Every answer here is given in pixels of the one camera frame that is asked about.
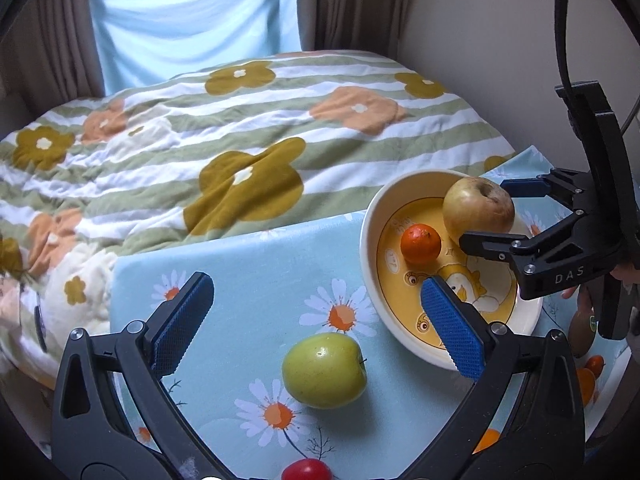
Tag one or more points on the small mandarin on table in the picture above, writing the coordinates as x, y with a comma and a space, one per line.
596, 365

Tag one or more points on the brown curtain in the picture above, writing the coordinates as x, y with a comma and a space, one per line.
48, 58
366, 25

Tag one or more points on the medium orange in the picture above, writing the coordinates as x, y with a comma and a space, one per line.
490, 437

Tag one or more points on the red cherry tomato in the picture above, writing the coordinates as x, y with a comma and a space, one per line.
307, 469

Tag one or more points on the person's right hand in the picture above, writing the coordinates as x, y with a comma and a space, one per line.
626, 273

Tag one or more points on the large orange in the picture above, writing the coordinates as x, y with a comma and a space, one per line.
587, 384

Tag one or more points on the right brown curtain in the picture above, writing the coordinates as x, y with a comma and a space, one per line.
366, 25

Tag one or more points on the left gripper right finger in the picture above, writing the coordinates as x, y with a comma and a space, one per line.
525, 387

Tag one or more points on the left brown curtain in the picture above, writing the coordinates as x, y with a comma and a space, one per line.
48, 58

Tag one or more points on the striped floral quilt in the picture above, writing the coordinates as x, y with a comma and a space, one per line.
234, 149

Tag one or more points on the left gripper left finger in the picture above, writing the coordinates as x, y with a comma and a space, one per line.
112, 416

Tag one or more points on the wrinkled brown apple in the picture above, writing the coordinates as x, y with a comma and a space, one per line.
477, 204

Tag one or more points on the brown kiwi with sticker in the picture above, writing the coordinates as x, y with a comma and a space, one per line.
581, 333

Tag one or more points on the blue daisy tablecloth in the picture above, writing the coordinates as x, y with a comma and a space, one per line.
272, 290

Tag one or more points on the small mandarin in bowl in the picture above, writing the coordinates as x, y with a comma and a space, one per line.
420, 244

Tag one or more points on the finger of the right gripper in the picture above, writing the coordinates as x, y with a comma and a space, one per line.
550, 185
490, 246

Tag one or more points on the cream yellow duck bowl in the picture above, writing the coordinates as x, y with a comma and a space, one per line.
394, 285

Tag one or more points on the green apple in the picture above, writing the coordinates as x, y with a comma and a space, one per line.
325, 371

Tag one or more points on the light blue window cloth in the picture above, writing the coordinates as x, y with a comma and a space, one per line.
144, 42

